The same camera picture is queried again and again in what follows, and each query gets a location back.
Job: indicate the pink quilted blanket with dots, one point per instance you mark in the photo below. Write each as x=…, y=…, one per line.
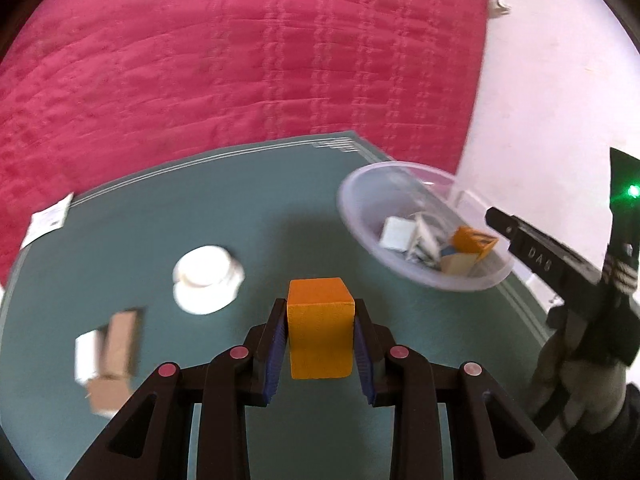
x=225, y=60

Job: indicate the clear plastic bowl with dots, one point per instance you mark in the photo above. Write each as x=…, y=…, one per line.
x=370, y=195

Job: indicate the grey-brown wooden block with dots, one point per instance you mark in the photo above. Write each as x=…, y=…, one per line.
x=107, y=395

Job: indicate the brown rectangular block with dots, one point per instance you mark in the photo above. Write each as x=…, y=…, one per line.
x=122, y=340

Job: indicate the blue wedge block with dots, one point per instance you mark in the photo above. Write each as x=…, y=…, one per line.
x=448, y=252

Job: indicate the person's right forearm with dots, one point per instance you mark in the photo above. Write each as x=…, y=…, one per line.
x=625, y=440

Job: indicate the person's right hand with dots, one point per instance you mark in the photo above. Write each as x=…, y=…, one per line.
x=575, y=385

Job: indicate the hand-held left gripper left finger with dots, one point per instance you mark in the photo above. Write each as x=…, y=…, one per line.
x=275, y=355

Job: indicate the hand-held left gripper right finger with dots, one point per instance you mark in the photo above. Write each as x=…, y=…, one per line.
x=364, y=365

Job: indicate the small white block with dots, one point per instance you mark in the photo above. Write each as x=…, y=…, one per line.
x=86, y=360

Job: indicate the small orange striped wedge block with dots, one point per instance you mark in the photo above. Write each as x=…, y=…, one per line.
x=467, y=240

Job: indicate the large orange striped wedge block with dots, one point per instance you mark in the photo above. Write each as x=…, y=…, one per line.
x=320, y=330

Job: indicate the grey striped wedge block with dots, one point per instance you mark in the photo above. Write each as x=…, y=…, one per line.
x=425, y=245

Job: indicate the white round plastic lid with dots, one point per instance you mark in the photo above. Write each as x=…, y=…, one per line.
x=205, y=280

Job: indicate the white paper card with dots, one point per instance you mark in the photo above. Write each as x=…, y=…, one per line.
x=47, y=220

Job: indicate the white rectangular block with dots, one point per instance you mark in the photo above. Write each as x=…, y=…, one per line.
x=397, y=232

